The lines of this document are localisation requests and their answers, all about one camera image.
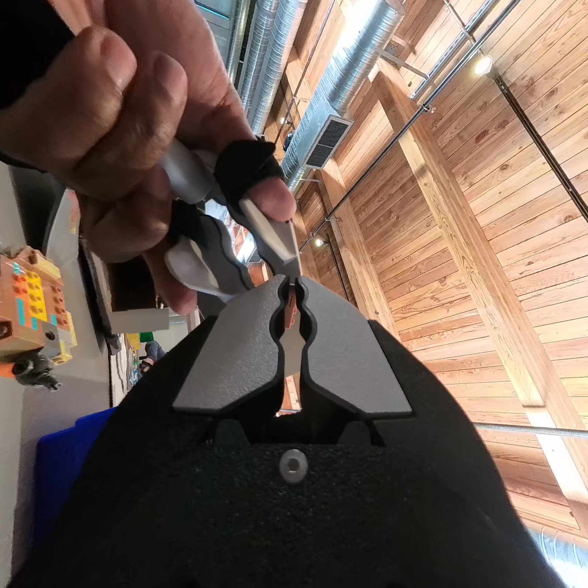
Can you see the large silver ventilation duct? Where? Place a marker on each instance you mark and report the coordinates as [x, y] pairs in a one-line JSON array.
[[340, 83]]

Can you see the silver spiral pipes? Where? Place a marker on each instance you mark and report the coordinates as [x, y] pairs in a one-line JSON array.
[[266, 55]]

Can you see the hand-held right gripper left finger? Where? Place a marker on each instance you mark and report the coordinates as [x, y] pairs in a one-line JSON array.
[[230, 363]]

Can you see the person's left hand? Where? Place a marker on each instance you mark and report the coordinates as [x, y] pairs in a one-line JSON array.
[[110, 110]]

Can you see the stack of blue plastic bins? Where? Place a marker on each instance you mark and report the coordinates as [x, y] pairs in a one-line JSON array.
[[64, 469]]

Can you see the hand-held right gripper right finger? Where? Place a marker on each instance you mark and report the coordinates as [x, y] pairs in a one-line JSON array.
[[354, 363]]

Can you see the brown toy brick model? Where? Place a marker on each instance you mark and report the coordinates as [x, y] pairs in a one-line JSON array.
[[32, 303]]

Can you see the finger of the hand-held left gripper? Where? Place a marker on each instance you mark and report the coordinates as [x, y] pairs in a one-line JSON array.
[[271, 234], [197, 266]]

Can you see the small grey toy part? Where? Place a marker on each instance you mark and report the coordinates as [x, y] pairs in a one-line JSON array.
[[37, 369]]

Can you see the small brown toy brick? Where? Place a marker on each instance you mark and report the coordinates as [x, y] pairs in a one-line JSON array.
[[292, 308]]

